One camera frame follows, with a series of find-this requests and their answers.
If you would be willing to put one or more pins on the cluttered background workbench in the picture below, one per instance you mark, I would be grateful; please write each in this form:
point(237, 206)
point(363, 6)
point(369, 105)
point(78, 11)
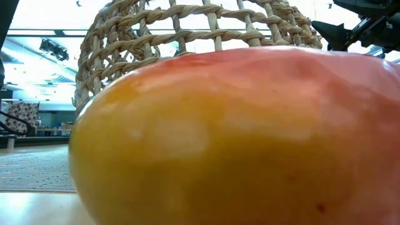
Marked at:
point(56, 126)

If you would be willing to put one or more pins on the brown patterned box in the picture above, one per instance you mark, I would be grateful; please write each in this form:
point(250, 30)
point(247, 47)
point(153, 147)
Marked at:
point(22, 115)

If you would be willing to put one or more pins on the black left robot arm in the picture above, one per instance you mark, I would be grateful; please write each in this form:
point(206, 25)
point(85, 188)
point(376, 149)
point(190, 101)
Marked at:
point(6, 18)

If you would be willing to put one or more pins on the small dark ceiling device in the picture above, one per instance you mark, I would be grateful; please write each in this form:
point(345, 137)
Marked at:
point(380, 55)

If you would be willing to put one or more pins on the red and yellow mango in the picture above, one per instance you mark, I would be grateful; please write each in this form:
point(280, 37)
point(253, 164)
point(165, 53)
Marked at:
point(234, 140)

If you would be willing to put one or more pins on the black ceiling light fixture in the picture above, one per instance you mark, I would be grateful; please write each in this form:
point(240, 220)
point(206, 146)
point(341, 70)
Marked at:
point(54, 50)

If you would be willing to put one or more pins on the grey woven placemat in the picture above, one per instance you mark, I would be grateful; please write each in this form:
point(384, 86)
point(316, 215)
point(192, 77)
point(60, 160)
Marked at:
point(34, 170)

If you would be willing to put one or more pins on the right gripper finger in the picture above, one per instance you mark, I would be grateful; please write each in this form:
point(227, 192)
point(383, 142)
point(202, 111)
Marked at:
point(337, 37)
point(368, 5)

